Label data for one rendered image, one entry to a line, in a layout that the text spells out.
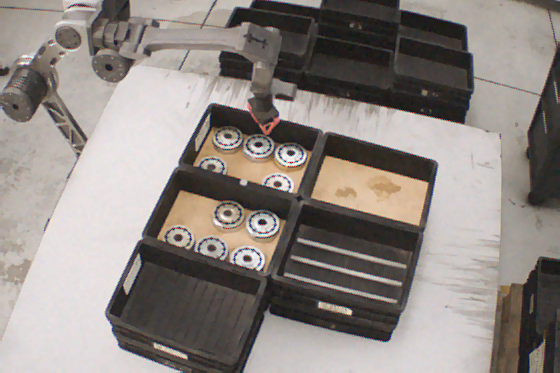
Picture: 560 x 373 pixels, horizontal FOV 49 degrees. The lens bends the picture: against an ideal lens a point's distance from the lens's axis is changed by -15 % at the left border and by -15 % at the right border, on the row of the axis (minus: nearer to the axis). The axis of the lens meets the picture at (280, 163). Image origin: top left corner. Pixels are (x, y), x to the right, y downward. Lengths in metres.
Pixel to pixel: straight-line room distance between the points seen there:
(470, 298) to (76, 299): 1.31
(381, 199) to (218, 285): 0.61
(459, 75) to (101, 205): 1.84
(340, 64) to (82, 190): 1.53
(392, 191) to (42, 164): 1.95
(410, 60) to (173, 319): 1.90
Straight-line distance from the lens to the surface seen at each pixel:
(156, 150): 2.57
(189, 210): 2.22
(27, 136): 3.77
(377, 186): 2.32
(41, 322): 2.22
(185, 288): 2.06
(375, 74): 3.42
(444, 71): 3.37
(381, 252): 2.17
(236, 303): 2.03
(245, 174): 2.31
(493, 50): 4.49
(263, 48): 1.69
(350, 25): 3.49
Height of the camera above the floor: 2.59
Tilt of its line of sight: 49 degrees down
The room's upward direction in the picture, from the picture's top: 4 degrees clockwise
